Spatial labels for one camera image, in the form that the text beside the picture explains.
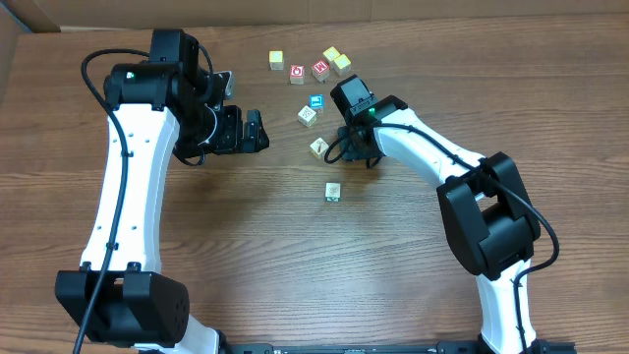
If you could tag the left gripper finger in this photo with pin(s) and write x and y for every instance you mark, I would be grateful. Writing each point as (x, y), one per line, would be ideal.
(253, 125)
(254, 140)

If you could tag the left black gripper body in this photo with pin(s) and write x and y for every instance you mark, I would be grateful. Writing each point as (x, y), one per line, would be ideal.
(228, 139)

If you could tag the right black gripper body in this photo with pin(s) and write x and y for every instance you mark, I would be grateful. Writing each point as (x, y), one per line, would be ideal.
(352, 147)

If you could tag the natural block letter X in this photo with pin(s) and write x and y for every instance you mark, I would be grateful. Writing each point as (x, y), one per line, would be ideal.
(318, 148)

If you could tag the natural block swirl picture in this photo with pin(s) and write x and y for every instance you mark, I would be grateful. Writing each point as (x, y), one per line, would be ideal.
(332, 192)

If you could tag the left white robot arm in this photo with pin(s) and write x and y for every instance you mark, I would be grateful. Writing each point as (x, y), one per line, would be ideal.
(169, 105)

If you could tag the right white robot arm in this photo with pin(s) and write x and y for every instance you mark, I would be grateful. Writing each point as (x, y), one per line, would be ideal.
(486, 212)

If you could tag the natural block letter W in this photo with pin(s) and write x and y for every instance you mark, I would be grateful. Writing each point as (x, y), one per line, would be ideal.
(307, 116)

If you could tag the blue block letter L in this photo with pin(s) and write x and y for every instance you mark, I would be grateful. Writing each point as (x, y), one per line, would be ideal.
(316, 102)

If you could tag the red block letter O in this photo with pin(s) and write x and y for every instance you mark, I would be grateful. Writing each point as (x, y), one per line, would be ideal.
(297, 75)

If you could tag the yellow block far left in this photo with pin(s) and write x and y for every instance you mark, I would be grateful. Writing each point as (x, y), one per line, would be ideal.
(276, 60)

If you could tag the yellow block letter C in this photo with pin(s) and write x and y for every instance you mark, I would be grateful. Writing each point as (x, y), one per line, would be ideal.
(342, 64)

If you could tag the red block letter M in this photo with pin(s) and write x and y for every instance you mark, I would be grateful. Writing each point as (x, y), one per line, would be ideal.
(321, 70)

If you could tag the yellow block letter G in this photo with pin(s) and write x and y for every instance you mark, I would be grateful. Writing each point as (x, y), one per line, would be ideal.
(330, 54)

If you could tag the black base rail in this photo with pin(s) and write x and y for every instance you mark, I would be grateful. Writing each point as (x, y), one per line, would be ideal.
(442, 347)

